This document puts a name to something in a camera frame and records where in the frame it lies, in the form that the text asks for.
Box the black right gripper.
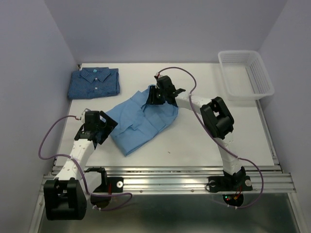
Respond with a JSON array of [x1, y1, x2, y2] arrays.
[[145, 85, 167, 105]]

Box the light blue long sleeve shirt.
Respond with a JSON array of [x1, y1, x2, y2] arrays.
[[106, 88, 178, 156]]

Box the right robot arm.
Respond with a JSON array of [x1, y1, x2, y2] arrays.
[[146, 74, 246, 193]]

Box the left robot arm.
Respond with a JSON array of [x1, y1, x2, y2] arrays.
[[43, 110, 117, 220]]

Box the blue plaid folded shirt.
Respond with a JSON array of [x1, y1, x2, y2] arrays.
[[68, 67, 121, 100]]

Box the white plastic mesh basket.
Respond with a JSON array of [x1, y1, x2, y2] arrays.
[[218, 50, 275, 101]]

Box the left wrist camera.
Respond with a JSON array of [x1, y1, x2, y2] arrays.
[[75, 108, 90, 123]]

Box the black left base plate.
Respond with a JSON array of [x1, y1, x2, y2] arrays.
[[107, 177, 124, 194]]

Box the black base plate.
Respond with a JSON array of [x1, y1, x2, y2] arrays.
[[107, 177, 124, 194], [208, 176, 253, 193]]

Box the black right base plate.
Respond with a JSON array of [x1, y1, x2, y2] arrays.
[[208, 176, 253, 193]]

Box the aluminium mounting rail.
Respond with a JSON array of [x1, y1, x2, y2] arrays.
[[40, 166, 297, 195]]

